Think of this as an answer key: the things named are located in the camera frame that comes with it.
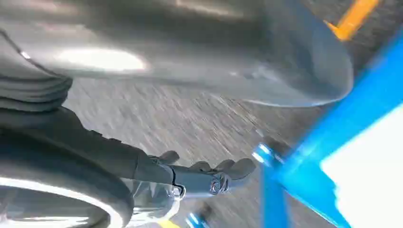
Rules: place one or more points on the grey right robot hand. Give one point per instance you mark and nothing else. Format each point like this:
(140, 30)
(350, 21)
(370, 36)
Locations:
(189, 41)

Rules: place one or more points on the yellow floor tape strip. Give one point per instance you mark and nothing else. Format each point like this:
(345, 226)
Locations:
(168, 224)
(349, 22)

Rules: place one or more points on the white panel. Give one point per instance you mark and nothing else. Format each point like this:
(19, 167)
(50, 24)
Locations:
(371, 176)

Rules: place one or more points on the blue metal frame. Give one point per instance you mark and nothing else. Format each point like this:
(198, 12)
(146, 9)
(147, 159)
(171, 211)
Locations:
(346, 119)

